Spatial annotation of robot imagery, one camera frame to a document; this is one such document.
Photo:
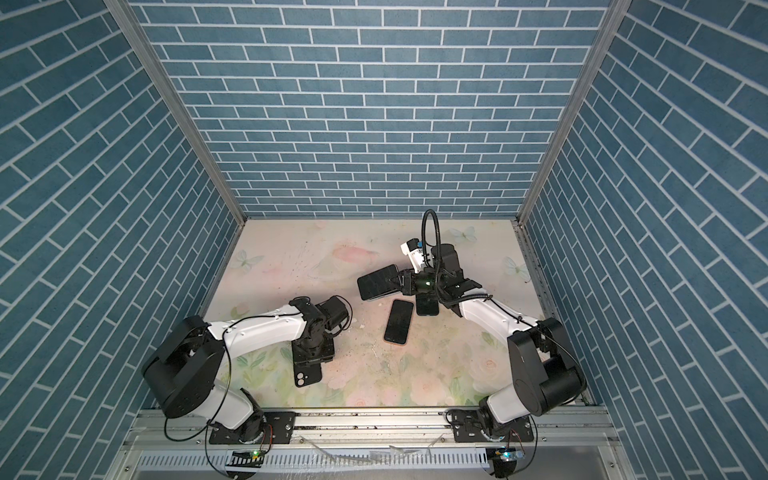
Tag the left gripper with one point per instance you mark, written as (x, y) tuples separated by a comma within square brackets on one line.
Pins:
[(306, 357)]

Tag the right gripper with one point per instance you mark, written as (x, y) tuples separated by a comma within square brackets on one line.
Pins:
[(409, 285)]

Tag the black phone purple edge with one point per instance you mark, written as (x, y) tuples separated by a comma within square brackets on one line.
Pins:
[(382, 282)]

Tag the black phone case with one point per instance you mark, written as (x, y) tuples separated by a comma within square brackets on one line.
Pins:
[(307, 373), (427, 304)]

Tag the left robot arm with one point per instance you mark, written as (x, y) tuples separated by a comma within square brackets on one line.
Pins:
[(182, 373)]

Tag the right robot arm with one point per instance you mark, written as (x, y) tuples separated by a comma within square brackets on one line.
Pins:
[(545, 373)]

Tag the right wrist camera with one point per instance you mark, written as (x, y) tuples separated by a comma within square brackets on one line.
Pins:
[(413, 250)]

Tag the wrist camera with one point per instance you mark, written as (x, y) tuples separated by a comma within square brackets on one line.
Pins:
[(338, 315), (413, 250)]

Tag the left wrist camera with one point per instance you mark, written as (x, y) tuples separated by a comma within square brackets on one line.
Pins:
[(338, 315)]

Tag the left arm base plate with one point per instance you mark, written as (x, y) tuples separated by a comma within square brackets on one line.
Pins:
[(269, 427)]

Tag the white slotted cable duct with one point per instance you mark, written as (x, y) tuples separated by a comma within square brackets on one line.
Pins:
[(312, 460)]

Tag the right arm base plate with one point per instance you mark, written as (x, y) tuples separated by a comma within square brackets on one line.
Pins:
[(492, 427)]

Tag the aluminium front rail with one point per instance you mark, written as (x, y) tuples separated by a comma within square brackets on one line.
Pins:
[(421, 427)]

